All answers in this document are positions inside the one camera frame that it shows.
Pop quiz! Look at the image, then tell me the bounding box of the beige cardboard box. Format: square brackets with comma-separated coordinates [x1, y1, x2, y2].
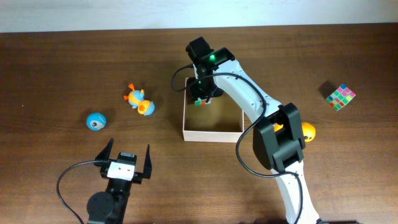
[182, 90, 244, 143]

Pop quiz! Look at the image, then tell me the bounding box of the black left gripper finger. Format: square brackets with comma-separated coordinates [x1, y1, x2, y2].
[142, 144, 152, 179]
[94, 138, 114, 167]

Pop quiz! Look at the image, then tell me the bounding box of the orange pig toy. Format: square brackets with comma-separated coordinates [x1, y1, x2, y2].
[274, 122, 316, 142]

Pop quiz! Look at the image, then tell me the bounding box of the rubiks cube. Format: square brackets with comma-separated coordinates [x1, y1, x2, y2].
[325, 84, 356, 111]
[194, 98, 212, 107]

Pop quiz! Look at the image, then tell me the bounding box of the orange and blue duck toy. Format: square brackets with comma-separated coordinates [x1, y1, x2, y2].
[123, 83, 155, 116]

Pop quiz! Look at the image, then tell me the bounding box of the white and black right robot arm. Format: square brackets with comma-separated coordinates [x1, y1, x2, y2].
[185, 37, 322, 223]

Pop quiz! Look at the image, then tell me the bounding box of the blue ball toy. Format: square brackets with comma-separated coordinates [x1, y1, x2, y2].
[86, 113, 106, 131]

